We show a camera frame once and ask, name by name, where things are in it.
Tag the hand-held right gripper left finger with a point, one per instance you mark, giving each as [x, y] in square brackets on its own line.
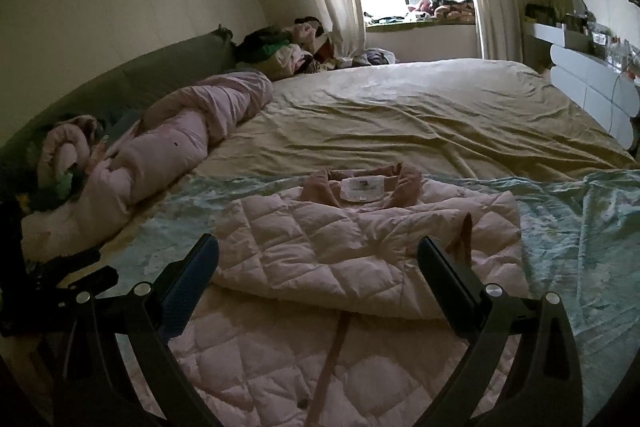
[190, 282]

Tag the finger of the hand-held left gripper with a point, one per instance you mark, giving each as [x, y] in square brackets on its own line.
[95, 282]
[65, 266]

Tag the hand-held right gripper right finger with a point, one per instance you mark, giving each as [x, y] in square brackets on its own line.
[450, 282]

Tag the pink quilted jacket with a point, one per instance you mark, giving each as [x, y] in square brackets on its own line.
[350, 232]

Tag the dark clothes on floor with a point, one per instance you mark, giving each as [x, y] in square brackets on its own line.
[375, 57]

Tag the pile of mixed clothes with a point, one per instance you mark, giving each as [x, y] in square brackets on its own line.
[285, 47]

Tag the floral rolled blanket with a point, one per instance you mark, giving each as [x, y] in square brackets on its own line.
[65, 147]

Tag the pink rolled duvet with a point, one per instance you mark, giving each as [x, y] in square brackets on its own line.
[165, 147]

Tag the beige bed sheet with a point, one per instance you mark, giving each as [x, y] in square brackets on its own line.
[425, 117]

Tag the green padded headboard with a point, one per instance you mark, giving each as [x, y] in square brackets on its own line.
[150, 67]

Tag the white scalloped vanity table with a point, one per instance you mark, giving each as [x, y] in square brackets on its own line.
[585, 77]

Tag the heap of stuffed toys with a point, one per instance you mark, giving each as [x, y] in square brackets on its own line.
[445, 9]

